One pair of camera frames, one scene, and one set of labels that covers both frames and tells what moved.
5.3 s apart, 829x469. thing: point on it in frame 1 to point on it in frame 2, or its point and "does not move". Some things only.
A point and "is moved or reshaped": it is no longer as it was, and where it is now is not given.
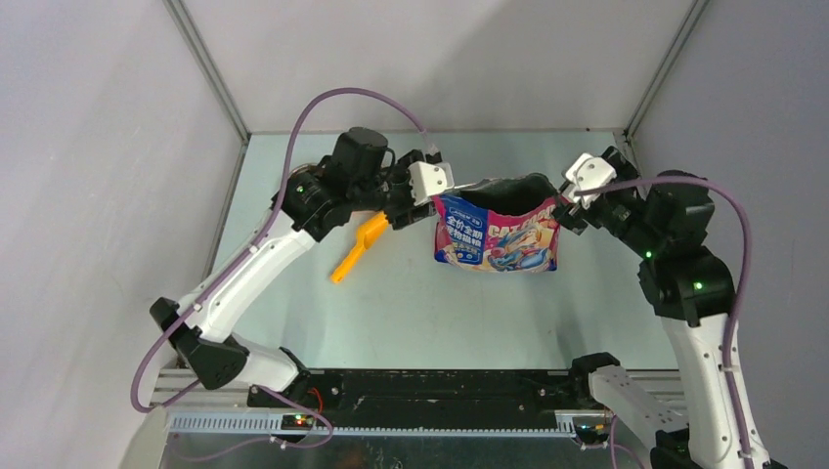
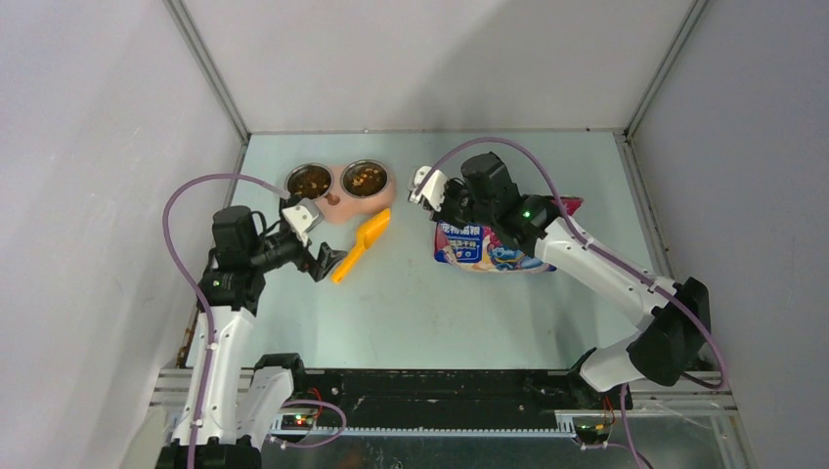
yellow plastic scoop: [367, 238] does not move
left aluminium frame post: [189, 31] does not move
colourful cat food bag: [499, 225] is moved or reshaped
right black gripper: [569, 216] to [451, 187]
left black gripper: [408, 213] to [316, 268]
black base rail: [425, 391] does not move
